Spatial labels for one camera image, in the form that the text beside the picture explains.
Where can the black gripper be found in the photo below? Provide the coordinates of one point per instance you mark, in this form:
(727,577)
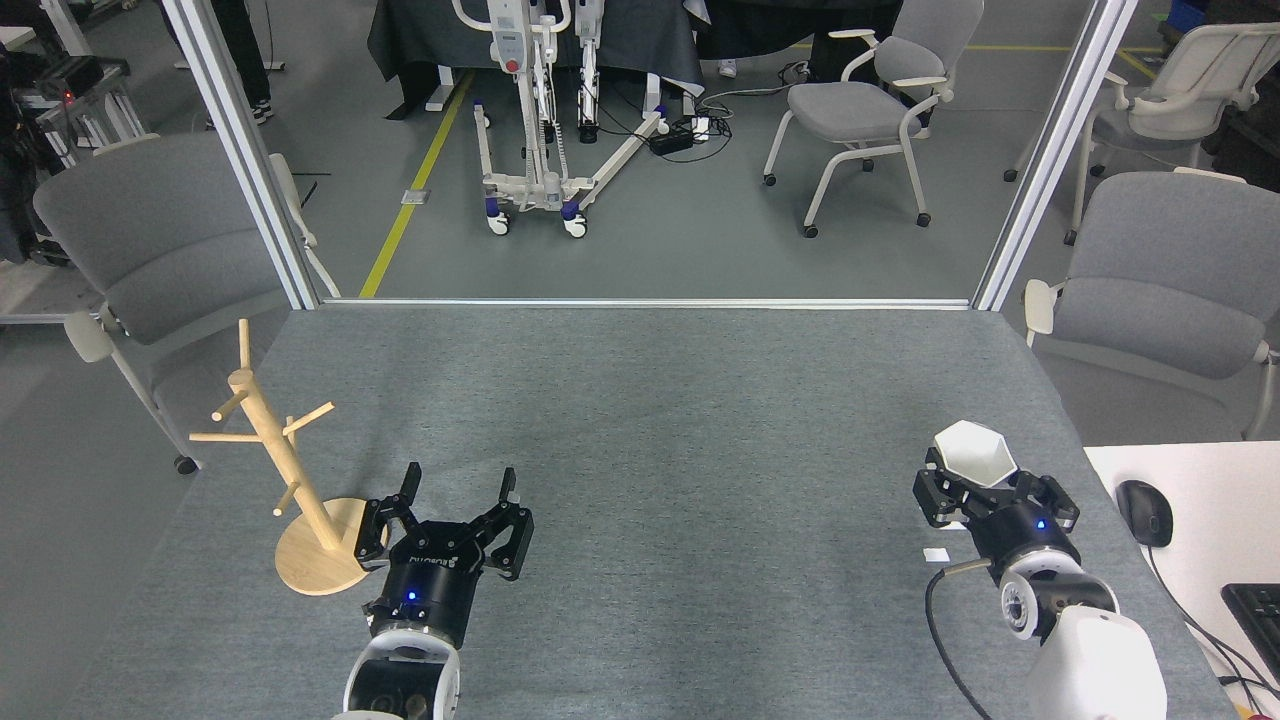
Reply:
(425,590)
(1020,535)

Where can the white faceted cup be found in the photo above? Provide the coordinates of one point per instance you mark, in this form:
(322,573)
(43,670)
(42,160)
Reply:
(975,455)

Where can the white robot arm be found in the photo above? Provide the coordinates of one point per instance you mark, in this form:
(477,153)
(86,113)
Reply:
(1090,660)
(400,685)

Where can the wooden cup rack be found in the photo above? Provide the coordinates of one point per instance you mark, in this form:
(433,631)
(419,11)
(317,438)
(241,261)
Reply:
(325,560)

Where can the metal equipment rack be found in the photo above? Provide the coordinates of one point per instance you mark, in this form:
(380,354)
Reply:
(85,105)

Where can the black computer mouse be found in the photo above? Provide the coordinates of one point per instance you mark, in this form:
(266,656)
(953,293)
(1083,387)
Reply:
(1145,512)

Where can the white desk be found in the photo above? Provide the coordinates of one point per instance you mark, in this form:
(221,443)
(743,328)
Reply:
(1220,500)

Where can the black keyboard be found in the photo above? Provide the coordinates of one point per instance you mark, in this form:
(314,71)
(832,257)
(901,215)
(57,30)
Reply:
(1258,620)

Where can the metal floor plate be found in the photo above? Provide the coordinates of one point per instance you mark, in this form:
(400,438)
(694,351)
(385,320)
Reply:
(415,197)

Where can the white stand on wheels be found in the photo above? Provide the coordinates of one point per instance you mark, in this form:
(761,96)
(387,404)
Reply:
(530,185)

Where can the black power strip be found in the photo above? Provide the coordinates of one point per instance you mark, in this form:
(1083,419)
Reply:
(675,138)

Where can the black table cloth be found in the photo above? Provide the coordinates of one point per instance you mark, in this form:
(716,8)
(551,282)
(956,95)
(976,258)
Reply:
(420,40)

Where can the person's foot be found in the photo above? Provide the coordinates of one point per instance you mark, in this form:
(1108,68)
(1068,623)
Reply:
(729,68)

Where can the person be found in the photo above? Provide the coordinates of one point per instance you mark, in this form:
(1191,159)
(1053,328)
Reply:
(245,50)

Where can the grey chair with white frame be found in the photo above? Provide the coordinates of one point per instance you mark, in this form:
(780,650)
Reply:
(850,110)
(1190,100)
(1170,290)
(170,250)

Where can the silver table edge rail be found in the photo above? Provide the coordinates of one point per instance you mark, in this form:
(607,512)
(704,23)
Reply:
(650,303)

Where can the silver aluminium post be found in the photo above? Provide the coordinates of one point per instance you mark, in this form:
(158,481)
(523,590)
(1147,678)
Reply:
(245,150)
(1050,160)

